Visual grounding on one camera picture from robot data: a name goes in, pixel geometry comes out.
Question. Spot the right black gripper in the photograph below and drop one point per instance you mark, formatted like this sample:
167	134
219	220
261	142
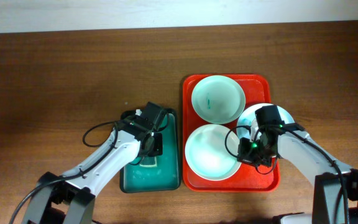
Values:
245	157

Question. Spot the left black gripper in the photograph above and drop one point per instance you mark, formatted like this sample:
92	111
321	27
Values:
153	147

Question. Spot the light blue plate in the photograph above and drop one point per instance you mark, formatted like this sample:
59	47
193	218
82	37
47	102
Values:
247	118

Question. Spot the yellow green sponge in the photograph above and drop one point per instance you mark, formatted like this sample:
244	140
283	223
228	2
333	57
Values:
149	162

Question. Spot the white plate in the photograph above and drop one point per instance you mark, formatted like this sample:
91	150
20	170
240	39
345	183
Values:
210	152

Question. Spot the mint green plate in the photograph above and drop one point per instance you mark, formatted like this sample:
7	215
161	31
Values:
218	99

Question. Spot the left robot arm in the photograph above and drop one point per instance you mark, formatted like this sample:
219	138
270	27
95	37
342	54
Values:
70	197

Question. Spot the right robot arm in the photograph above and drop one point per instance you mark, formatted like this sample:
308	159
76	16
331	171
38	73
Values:
335	183

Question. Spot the black tub of green water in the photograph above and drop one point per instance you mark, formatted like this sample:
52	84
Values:
167	174

